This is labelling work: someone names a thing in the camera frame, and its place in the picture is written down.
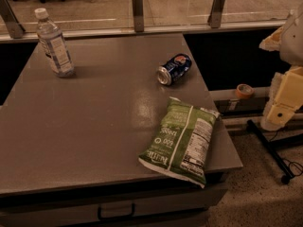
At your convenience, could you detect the right metal railing post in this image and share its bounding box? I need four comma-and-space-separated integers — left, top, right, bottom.
207, 0, 225, 28

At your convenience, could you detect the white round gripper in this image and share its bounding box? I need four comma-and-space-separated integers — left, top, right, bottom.
259, 4, 303, 131

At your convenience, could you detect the green jalapeno chip bag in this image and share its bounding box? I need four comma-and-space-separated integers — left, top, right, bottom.
138, 97, 220, 188

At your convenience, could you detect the black stand base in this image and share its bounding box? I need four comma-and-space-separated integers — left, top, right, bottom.
247, 120, 303, 184

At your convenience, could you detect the left metal railing post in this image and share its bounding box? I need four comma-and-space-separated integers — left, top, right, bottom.
0, 0, 25, 39

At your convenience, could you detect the middle metal railing post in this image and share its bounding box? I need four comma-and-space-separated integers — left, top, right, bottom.
132, 0, 144, 32

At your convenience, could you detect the clear plastic water bottle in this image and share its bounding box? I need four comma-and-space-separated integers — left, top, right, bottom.
35, 8, 75, 78

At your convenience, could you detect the metal railing post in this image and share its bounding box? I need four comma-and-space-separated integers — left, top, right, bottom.
207, 0, 225, 28
0, 0, 25, 39
132, 0, 144, 32

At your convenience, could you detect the black drawer handle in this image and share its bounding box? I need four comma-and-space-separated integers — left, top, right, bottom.
97, 203, 135, 222

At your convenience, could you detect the orange tape roll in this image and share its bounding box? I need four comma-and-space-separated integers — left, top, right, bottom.
236, 83, 254, 99

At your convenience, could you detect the blue pepsi soda can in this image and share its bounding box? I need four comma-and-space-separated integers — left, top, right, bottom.
157, 53, 192, 86

